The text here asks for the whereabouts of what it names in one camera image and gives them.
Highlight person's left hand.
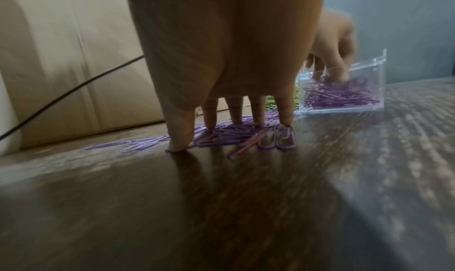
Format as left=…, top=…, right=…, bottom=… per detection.
left=305, top=8, right=358, bottom=84

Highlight person's right hand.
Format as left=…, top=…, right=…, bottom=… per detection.
left=124, top=0, right=327, bottom=153

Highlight clear plastic box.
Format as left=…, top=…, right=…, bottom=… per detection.
left=296, top=48, right=388, bottom=113

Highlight purple paper clips in box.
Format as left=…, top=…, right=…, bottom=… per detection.
left=302, top=77, right=382, bottom=110

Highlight pile of green paper clips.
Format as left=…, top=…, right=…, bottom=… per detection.
left=264, top=85, right=301, bottom=112

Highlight loose pile purple paper clips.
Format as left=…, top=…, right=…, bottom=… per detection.
left=84, top=109, right=297, bottom=161

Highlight beige cardboard box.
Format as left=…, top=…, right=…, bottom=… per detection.
left=0, top=0, right=229, bottom=156

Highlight black cable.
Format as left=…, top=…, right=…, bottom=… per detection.
left=0, top=54, right=146, bottom=140

